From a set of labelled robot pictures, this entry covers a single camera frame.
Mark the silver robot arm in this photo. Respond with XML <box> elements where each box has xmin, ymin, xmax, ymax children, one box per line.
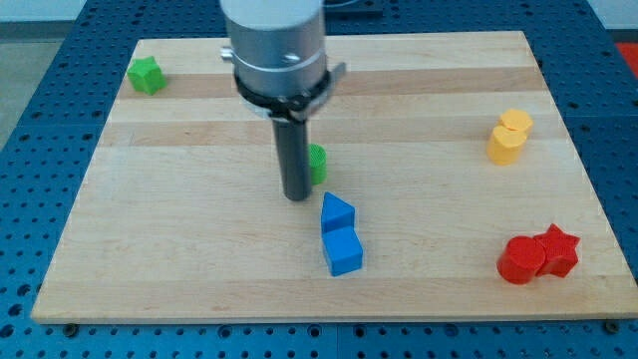
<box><xmin>220</xmin><ymin>0</ymin><xmax>346</xmax><ymax>124</ymax></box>

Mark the green cylinder block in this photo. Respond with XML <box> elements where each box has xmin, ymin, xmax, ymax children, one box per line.
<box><xmin>309</xmin><ymin>144</ymin><xmax>327</xmax><ymax>185</ymax></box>

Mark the blue triangle block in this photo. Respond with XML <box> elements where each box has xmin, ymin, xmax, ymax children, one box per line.
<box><xmin>320</xmin><ymin>191</ymin><xmax>356</xmax><ymax>233</ymax></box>

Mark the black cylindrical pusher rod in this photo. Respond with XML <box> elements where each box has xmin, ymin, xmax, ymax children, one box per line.
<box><xmin>272</xmin><ymin>121</ymin><xmax>312</xmax><ymax>201</ymax></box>

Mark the blue cube block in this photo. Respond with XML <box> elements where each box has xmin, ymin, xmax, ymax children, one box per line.
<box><xmin>322</xmin><ymin>226</ymin><xmax>364</xmax><ymax>276</ymax></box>

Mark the wooden board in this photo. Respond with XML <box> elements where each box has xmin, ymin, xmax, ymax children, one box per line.
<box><xmin>32</xmin><ymin>31</ymin><xmax>637</xmax><ymax>324</ymax></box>

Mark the yellow heart block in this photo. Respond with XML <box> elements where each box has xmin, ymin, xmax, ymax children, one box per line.
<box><xmin>486</xmin><ymin>125</ymin><xmax>527</xmax><ymax>166</ymax></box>

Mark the green star block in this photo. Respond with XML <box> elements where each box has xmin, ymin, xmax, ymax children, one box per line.
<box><xmin>127</xmin><ymin>56</ymin><xmax>166</xmax><ymax>95</ymax></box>

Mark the yellow hexagon block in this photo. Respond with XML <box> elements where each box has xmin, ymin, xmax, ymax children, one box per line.
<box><xmin>498</xmin><ymin>109</ymin><xmax>534</xmax><ymax>136</ymax></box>

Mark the red cylinder block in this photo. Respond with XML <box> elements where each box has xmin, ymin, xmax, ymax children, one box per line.
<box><xmin>496</xmin><ymin>236</ymin><xmax>545</xmax><ymax>285</ymax></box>

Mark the red star block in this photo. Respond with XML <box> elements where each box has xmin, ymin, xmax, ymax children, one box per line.
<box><xmin>533</xmin><ymin>223</ymin><xmax>580</xmax><ymax>278</ymax></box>

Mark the blue perforated table plate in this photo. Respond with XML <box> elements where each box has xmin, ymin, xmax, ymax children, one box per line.
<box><xmin>1</xmin><ymin>0</ymin><xmax>637</xmax><ymax>358</ymax></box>

